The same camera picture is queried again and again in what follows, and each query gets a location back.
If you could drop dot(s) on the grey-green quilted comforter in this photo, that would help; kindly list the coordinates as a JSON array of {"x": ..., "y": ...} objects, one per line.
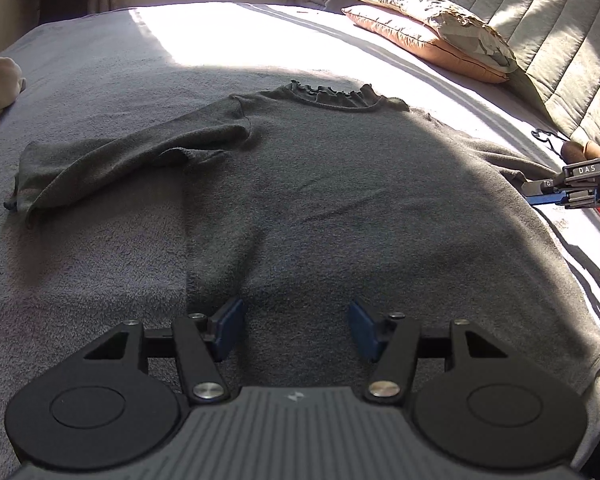
[{"x": 555, "y": 35}]

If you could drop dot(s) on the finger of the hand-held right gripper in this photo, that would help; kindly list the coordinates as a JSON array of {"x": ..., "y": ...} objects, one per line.
[
  {"x": 547, "y": 199},
  {"x": 542, "y": 186}
]

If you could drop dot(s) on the beige patterned pillow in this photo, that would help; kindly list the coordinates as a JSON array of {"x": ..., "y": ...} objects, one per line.
[{"x": 445, "y": 15}]

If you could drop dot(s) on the dark grey ruffle-neck sweater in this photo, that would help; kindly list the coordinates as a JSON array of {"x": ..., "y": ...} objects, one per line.
[{"x": 330, "y": 185}]

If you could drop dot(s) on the orange pillow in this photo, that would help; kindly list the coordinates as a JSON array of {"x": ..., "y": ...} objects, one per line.
[{"x": 405, "y": 35}]

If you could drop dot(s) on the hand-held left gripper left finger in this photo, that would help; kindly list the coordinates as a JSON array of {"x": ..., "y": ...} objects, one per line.
[{"x": 228, "y": 326}]

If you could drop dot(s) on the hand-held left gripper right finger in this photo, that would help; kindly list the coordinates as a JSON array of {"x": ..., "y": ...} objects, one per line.
[{"x": 362, "y": 329}]

